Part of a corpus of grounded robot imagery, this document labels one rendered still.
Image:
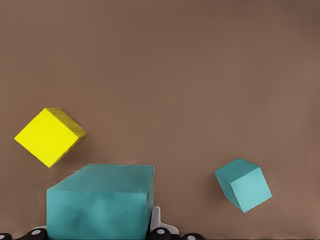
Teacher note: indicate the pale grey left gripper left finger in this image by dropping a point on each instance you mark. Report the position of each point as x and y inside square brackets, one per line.
[36, 234]

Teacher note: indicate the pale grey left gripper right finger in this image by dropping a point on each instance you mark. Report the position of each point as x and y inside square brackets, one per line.
[157, 225]

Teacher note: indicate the small blue cube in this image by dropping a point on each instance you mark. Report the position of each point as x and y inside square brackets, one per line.
[246, 190]

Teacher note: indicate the large blue cube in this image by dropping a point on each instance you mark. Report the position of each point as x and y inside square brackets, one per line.
[100, 205]

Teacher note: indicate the yellow cube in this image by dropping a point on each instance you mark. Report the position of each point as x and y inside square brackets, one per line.
[47, 137]

